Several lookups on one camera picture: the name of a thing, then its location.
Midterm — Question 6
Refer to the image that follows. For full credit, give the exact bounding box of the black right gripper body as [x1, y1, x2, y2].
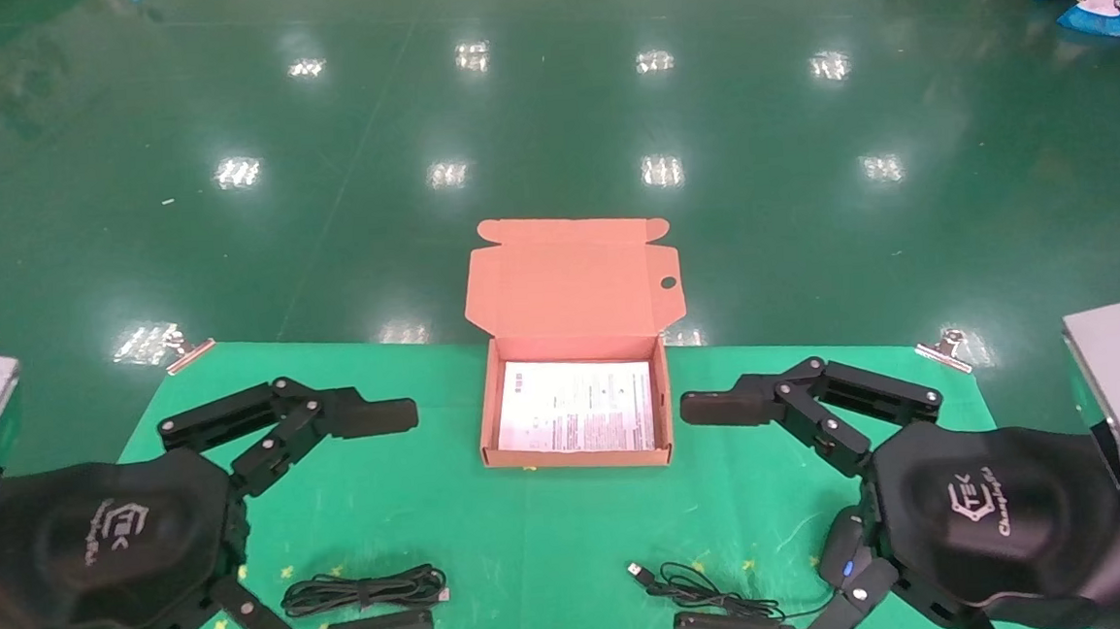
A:
[860, 407, 1120, 629]

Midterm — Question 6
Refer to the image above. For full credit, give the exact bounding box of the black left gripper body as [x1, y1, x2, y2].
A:
[0, 446, 255, 629]

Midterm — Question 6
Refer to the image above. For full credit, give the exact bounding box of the black data cable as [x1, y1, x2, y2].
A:
[279, 562, 451, 622]

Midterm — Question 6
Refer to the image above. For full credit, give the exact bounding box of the orange cardboard box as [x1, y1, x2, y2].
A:
[459, 207, 696, 480]

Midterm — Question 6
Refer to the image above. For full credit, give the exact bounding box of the white printed paper sheet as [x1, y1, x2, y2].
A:
[492, 351, 659, 461]

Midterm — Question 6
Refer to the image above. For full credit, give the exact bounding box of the metal binder clip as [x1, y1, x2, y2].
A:
[164, 337, 219, 378]
[913, 327, 976, 379]

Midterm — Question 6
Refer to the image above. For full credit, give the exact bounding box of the green table mat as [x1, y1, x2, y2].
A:
[0, 288, 1107, 629]

